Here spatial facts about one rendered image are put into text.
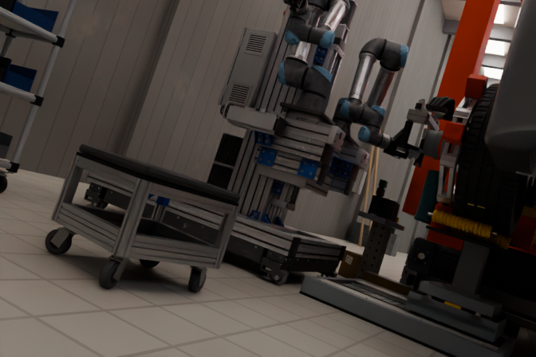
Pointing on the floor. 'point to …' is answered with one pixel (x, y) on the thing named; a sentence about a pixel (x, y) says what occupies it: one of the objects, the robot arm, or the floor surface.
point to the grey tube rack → (11, 83)
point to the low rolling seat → (167, 187)
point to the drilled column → (376, 243)
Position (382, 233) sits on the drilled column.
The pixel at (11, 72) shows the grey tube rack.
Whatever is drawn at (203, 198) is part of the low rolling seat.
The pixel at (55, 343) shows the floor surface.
